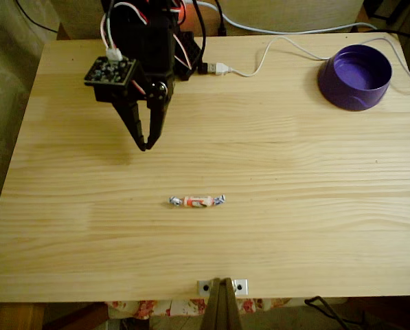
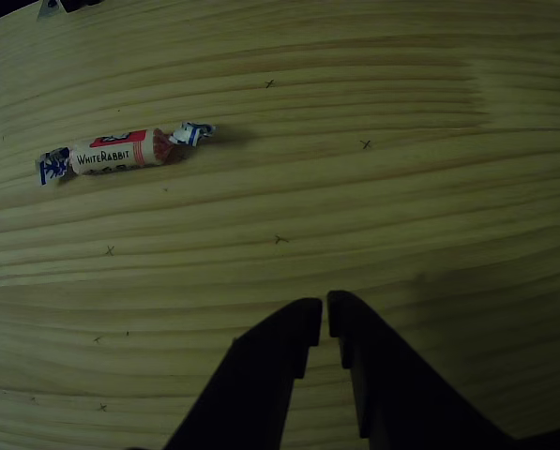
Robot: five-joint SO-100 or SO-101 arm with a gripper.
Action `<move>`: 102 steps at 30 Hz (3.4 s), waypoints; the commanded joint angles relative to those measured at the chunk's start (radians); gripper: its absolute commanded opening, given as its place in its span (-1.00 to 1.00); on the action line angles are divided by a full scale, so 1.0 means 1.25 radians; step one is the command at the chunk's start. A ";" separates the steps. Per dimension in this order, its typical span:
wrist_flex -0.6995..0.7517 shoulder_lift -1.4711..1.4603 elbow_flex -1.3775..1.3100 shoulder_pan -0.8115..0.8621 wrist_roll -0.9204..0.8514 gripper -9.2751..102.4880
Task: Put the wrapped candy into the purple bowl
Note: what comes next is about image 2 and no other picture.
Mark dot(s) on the White Rabbit candy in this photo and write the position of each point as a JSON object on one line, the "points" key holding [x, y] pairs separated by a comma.
{"points": [[110, 154]]}

